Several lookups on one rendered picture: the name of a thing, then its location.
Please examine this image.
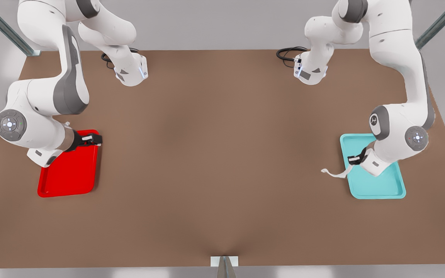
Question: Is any white drainage pipe clamp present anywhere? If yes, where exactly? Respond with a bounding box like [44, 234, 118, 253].
[321, 165, 356, 179]

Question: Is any cyan rectangular tray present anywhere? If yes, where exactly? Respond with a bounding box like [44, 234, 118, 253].
[340, 134, 406, 200]

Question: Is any red rectangular tray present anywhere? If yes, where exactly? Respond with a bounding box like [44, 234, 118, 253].
[37, 129, 100, 198]

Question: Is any black cable loop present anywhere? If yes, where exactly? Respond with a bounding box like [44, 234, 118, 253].
[101, 48, 139, 70]
[276, 47, 310, 63]

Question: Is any silver frame post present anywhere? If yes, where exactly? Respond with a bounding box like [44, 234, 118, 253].
[415, 0, 445, 50]
[211, 256, 239, 278]
[0, 0, 41, 57]

